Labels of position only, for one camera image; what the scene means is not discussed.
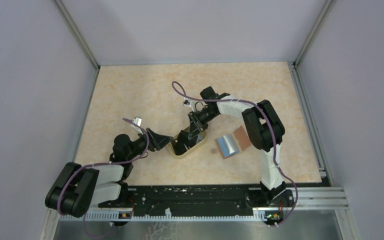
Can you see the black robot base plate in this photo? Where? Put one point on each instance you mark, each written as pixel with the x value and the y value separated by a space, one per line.
pixel 220 200

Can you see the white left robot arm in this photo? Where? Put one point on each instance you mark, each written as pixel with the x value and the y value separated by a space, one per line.
pixel 78 187

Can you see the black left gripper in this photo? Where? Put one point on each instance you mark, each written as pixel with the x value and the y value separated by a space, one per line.
pixel 157 141

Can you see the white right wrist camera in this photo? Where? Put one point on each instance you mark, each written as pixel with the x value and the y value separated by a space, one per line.
pixel 188 103

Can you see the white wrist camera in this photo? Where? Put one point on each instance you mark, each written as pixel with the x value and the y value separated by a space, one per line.
pixel 137 120
pixel 188 103

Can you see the beige oval tray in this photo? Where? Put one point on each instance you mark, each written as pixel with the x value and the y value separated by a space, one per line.
pixel 181 146

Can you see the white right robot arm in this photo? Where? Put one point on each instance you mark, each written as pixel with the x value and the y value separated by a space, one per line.
pixel 263 126

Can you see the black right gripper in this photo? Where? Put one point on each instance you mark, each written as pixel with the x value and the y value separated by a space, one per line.
pixel 194 129

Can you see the white slotted cable duct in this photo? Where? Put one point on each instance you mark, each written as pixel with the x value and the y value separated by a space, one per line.
pixel 115 215

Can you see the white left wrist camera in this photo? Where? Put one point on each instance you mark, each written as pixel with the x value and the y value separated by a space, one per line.
pixel 137 120

